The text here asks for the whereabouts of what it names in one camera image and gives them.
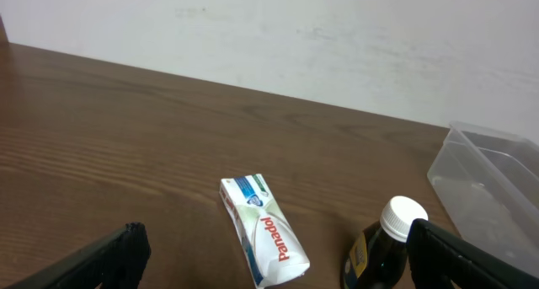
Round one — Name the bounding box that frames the white Panadol box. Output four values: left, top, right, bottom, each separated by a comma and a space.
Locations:
219, 174, 310, 288

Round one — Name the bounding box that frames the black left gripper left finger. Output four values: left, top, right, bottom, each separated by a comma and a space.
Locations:
8, 222, 151, 289

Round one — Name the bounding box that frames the dark bottle with white cap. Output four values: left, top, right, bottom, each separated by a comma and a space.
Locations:
341, 195, 428, 289

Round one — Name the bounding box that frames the clear plastic container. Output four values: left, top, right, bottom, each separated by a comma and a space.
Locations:
427, 121, 538, 276

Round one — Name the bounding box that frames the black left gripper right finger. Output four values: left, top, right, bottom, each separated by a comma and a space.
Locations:
406, 218, 538, 289

